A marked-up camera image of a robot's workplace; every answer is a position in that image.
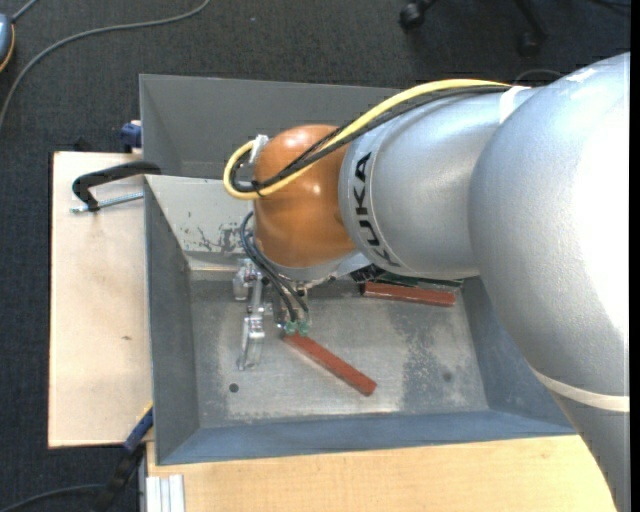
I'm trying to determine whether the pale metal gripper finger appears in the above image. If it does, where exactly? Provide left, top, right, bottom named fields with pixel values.
left=248, top=312, right=267, bottom=369
left=235, top=315, right=253, bottom=372

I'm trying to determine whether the grey metal bin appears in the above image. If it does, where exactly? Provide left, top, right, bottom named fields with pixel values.
left=138, top=73, right=577, bottom=467

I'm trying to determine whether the red-brown flat block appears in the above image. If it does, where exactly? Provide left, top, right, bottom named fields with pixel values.
left=281, top=331, right=378, bottom=398
left=362, top=280, right=458, bottom=308

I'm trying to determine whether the pale wood flat board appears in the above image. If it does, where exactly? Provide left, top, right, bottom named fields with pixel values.
left=47, top=150, right=156, bottom=449

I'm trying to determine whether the dark green flat block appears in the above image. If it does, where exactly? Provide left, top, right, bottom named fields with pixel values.
left=382, top=272, right=464, bottom=290

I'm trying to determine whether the black cylinder on white bracket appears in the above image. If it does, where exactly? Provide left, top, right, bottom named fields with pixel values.
left=349, top=266, right=385, bottom=285

